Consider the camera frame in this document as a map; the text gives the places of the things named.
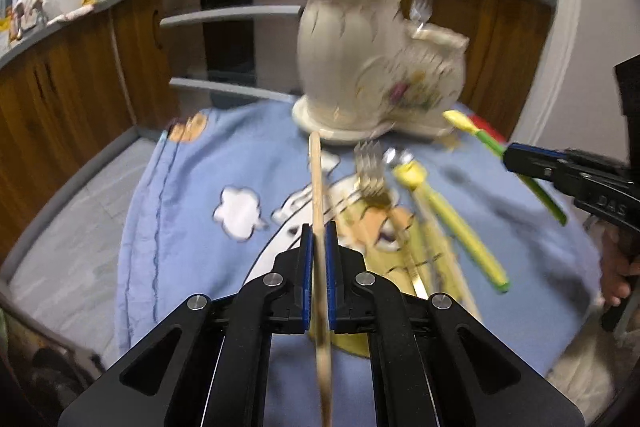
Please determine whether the long wooden chopstick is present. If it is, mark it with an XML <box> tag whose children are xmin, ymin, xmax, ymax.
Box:
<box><xmin>308</xmin><ymin>132</ymin><xmax>334</xmax><ymax>427</ymax></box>

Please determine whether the pale yellow chopstick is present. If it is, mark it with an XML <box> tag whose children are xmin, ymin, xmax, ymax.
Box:
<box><xmin>412</xmin><ymin>192</ymin><xmax>483</xmax><ymax>323</ymax></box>

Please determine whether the wooden lower cabinet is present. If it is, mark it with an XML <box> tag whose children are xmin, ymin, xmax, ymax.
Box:
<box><xmin>0</xmin><ymin>0</ymin><xmax>201</xmax><ymax>243</ymax></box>
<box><xmin>340</xmin><ymin>0</ymin><xmax>551</xmax><ymax>138</ymax></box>

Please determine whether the stainless steel oven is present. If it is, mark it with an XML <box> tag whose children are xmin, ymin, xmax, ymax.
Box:
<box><xmin>160</xmin><ymin>0</ymin><xmax>341</xmax><ymax>108</ymax></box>

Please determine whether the cream ceramic utensil holder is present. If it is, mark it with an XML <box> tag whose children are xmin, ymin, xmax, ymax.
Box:
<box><xmin>291</xmin><ymin>0</ymin><xmax>471</xmax><ymax>144</ymax></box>

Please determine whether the silver spoon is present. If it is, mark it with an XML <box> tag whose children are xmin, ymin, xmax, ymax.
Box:
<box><xmin>385</xmin><ymin>148</ymin><xmax>413</xmax><ymax>168</ymax></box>

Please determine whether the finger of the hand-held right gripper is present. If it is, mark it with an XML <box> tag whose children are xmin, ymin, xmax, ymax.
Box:
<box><xmin>502</xmin><ymin>149</ymin><xmax>568</xmax><ymax>182</ymax></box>
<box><xmin>507</xmin><ymin>144</ymin><xmax>581</xmax><ymax>162</ymax></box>

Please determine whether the blue printed blanket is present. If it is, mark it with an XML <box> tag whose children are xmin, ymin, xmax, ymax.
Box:
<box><xmin>115</xmin><ymin>104</ymin><xmax>608</xmax><ymax>427</ymax></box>

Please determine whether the silver fork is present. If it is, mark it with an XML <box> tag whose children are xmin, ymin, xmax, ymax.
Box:
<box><xmin>409</xmin><ymin>0</ymin><xmax>436</xmax><ymax>30</ymax></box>
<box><xmin>354</xmin><ymin>141</ymin><xmax>430</xmax><ymax>300</ymax></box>

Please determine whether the pink towel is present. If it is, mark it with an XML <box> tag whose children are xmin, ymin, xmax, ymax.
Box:
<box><xmin>11</xmin><ymin>0</ymin><xmax>49</xmax><ymax>34</ymax></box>

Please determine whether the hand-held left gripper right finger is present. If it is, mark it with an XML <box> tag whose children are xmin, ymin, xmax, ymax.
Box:
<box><xmin>324</xmin><ymin>222</ymin><xmax>586</xmax><ymax>427</ymax></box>

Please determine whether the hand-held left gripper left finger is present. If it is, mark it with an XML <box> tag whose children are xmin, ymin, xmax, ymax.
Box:
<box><xmin>57</xmin><ymin>223</ymin><xmax>317</xmax><ymax>427</ymax></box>

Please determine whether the person's right hand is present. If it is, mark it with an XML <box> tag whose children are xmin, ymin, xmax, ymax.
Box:
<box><xmin>599</xmin><ymin>227</ymin><xmax>633</xmax><ymax>308</ymax></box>

